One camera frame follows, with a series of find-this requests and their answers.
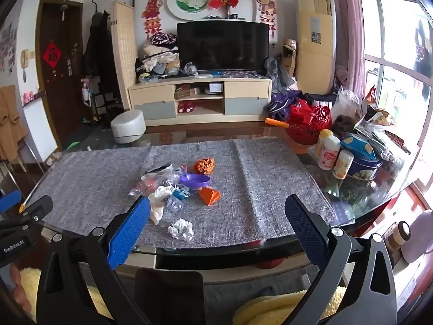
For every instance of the white bottle yellow cap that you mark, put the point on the white bottle yellow cap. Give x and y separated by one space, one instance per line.
323 140

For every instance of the pile of clothes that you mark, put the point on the pile of clothes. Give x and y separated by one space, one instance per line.
159 61

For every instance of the orange cone-shaped wrapper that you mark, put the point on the orange cone-shaped wrapper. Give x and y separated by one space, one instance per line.
209 196

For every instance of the red diamond door sign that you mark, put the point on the red diamond door sign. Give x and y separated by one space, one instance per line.
52 56

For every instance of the window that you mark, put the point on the window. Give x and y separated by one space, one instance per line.
395 40

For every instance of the light blue plastic piece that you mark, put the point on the light blue plastic piece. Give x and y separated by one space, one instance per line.
176 201

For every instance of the wall photos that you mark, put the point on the wall photos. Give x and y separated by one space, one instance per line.
8 47

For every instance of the beige television cabinet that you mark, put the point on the beige television cabinet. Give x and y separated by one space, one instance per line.
152 94

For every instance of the brown lidded cup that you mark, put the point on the brown lidded cup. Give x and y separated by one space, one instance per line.
399 237

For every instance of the whiteboard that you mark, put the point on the whiteboard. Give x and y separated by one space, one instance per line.
40 125

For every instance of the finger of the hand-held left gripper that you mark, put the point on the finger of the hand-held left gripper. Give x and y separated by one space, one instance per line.
10 200
37 208

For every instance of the white tissue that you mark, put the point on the white tissue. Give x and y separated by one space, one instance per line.
158 203

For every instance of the white bottle pink label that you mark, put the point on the white bottle pink label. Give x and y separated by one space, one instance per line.
328 154

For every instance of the beige woven folding screen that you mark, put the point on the beige woven folding screen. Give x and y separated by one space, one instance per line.
124 54

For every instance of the round white wall picture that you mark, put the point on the round white wall picture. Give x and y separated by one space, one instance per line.
191 0

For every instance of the red plastic basket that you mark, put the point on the red plastic basket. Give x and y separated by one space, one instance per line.
307 122

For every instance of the red hanging wall ornament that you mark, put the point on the red hanging wall ornament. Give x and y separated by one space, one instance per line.
266 10

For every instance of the crumpled orange foil wrapper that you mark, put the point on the crumpled orange foil wrapper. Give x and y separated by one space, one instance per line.
204 166

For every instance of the red fish wall decoration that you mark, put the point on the red fish wall decoration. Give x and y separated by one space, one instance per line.
152 13

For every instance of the purple bag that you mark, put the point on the purple bag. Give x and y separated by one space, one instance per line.
282 105

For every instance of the crumpled white paper ball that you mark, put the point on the crumpled white paper ball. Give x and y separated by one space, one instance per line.
181 229

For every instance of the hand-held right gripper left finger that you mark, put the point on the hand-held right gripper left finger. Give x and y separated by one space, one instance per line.
130 233

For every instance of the person's left hand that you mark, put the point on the person's left hand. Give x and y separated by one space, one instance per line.
21 291

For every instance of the dark brown door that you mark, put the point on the dark brown door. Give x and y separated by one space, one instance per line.
64 91

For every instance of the grey woven table mat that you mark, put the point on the grey woven table mat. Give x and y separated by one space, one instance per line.
270 182

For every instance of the grey cloth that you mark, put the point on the grey cloth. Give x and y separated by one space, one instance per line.
277 72

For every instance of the small white yellow bottle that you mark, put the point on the small white yellow bottle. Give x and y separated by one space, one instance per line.
342 165

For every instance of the clear plastic bag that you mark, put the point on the clear plastic bag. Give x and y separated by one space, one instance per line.
165 174

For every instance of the blue round tin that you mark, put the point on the blue round tin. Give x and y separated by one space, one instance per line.
363 166

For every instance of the pink plastic cup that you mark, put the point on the pink plastic cup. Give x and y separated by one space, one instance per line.
150 185

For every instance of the purple plastic plate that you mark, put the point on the purple plastic plate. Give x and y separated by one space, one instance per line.
194 180

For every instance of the pink curtain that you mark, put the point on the pink curtain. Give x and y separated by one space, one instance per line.
346 34

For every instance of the cardboard boxes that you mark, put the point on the cardboard boxes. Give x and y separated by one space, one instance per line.
290 57

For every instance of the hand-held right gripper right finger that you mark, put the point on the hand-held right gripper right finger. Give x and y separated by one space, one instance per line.
304 230

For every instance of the black flat television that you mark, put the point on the black flat television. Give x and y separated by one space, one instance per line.
223 45

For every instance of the dark hanging coats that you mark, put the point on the dark hanging coats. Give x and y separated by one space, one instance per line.
98 47

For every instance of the flat cardboard box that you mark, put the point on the flat cardboard box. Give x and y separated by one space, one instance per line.
186 93

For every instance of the white round stool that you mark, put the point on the white round stool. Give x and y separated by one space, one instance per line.
128 125

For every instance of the pile of plastic bags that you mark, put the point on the pile of plastic bags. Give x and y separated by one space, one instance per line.
372 125

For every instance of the beige wall intercom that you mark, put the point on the beige wall intercom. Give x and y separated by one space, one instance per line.
25 59

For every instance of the yellow fleece garment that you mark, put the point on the yellow fleece garment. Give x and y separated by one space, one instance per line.
264 308

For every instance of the beige standing air conditioner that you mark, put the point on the beige standing air conditioner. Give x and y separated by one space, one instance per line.
316 57

